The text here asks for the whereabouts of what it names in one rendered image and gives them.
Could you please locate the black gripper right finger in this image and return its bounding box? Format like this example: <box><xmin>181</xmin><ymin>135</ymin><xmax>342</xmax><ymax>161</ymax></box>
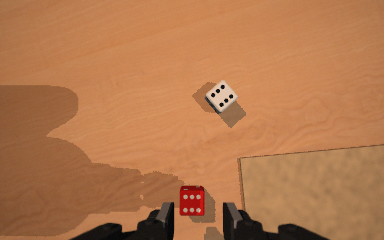
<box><xmin>223</xmin><ymin>202</ymin><xmax>330</xmax><ymax>240</ymax></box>

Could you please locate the tan flat mat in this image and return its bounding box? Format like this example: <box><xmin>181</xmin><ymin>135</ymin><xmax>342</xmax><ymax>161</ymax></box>
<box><xmin>239</xmin><ymin>145</ymin><xmax>384</xmax><ymax>240</ymax></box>

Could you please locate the white die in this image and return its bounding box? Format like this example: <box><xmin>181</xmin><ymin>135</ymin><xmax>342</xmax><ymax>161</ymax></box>
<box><xmin>205</xmin><ymin>80</ymin><xmax>238</xmax><ymax>114</ymax></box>

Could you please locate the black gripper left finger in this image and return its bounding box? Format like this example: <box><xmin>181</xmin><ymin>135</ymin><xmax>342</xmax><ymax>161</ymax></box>
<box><xmin>69</xmin><ymin>202</ymin><xmax>174</xmax><ymax>240</ymax></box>

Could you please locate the red die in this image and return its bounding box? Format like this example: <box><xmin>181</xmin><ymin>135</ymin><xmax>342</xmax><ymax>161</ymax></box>
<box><xmin>180</xmin><ymin>186</ymin><xmax>204</xmax><ymax>216</ymax></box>

